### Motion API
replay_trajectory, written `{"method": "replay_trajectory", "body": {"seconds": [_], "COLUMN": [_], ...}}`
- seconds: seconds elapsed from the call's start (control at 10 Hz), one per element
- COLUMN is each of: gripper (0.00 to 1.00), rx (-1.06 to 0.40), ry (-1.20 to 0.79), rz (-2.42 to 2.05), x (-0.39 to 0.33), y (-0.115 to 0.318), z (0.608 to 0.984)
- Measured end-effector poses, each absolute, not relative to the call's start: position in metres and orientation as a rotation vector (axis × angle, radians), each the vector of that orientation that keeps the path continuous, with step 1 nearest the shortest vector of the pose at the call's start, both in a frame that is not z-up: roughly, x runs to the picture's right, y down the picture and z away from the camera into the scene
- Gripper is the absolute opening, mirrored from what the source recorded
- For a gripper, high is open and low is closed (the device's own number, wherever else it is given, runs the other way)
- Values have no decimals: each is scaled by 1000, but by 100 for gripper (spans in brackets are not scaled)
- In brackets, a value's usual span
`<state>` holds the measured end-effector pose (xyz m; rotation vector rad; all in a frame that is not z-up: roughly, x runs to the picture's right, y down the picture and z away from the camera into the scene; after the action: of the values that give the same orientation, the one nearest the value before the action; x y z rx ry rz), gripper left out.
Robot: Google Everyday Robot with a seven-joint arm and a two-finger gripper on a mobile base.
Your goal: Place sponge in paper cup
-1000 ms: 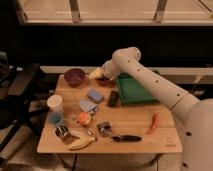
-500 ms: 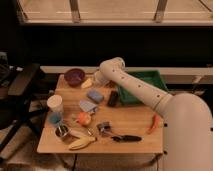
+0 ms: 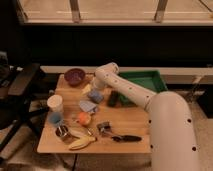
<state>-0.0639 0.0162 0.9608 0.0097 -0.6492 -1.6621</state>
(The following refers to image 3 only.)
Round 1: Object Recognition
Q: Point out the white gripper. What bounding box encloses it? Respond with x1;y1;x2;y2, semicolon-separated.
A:
82;77;106;94

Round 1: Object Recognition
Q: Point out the blue sponge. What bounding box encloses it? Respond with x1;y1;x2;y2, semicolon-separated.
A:
87;89;104;103

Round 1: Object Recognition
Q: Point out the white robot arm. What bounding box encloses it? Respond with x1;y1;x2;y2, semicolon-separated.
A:
91;62;200;171

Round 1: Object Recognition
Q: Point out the white paper cup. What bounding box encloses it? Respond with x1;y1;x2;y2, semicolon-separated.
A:
47;95;63;112

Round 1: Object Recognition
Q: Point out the blue plastic cup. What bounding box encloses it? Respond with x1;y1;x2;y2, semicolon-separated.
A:
48;112;63;127

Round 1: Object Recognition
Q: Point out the metal measuring cup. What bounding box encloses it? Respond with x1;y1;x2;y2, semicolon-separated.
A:
55;125;75;143

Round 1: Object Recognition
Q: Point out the purple bowl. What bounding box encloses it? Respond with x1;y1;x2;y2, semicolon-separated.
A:
64;68;86;86

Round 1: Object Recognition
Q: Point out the light blue folded cloth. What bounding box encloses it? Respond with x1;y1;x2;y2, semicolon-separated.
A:
79;100;98;114

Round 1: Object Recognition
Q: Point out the black rectangular block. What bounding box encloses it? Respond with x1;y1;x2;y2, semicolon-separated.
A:
107;91;119;107

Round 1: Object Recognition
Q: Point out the orange fruit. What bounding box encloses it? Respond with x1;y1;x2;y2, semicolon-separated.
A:
77;112;92;126

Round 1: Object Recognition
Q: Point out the wooden folding table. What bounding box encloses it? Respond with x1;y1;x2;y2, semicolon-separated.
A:
36;73;153;155

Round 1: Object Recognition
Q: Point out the yellow banana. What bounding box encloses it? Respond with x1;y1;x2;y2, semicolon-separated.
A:
68;136;97;150

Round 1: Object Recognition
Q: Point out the green plastic tray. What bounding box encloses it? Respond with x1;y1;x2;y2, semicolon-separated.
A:
117;69;169;108

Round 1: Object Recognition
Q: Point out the black office chair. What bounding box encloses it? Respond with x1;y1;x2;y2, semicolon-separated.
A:
0;51;49;153

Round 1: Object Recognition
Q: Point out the black handled can opener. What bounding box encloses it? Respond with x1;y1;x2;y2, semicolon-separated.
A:
96;121;142;142

